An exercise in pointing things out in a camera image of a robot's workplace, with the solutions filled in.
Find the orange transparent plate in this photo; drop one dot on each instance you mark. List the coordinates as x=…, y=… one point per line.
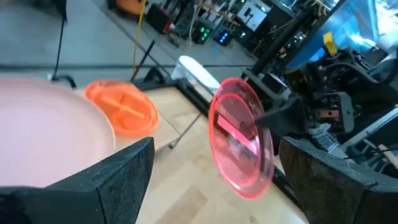
x=122, y=107

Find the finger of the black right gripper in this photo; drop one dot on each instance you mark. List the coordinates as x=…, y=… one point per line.
x=236, y=115
x=289, y=119

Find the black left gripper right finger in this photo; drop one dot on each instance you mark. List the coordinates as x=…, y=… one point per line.
x=335, y=193

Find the white trash bin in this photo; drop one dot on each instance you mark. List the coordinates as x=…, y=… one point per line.
x=196, y=73

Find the pink transparent plate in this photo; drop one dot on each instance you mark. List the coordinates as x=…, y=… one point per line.
x=239, y=155

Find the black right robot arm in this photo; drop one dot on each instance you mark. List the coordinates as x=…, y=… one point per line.
x=342, y=68

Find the yellow connector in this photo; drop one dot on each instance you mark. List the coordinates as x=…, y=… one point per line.
x=330, y=43

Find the pale pink opaque plate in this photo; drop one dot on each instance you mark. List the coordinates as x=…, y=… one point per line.
x=46, y=133

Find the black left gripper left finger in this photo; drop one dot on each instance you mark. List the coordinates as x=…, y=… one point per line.
x=93, y=193

